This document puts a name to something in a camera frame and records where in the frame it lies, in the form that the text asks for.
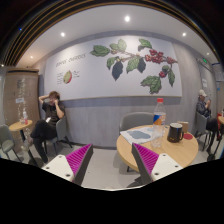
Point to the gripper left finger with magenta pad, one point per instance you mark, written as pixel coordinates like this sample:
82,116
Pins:
71,167

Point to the seated person with cap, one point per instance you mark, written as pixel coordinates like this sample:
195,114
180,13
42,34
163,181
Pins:
203,108

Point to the small round wooden table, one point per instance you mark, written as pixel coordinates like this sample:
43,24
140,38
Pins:
18,126

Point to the white paper sheet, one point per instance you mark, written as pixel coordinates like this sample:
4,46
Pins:
138,135

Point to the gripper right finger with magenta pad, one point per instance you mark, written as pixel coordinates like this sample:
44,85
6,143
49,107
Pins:
153,166

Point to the seated person in black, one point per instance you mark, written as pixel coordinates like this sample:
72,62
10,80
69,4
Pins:
45,129

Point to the bottle on small table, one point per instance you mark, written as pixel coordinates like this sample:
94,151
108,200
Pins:
25,116

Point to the green chair at left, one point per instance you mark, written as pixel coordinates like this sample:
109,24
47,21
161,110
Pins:
6,140

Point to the grey chair under person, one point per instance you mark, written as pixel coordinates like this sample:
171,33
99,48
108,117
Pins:
61,132

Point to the clear plastic water bottle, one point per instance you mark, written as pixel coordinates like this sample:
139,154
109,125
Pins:
159,118

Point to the black mug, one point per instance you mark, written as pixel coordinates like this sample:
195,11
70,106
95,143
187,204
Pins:
175,133

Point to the grey upholstered chair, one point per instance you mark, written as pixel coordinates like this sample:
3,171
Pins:
134,119

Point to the red round coaster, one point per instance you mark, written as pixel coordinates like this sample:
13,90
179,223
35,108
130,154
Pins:
187,136

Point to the brown paper cup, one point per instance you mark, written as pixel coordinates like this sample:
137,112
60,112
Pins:
184,126

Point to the grey chair at right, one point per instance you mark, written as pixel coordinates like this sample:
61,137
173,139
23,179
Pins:
201,123

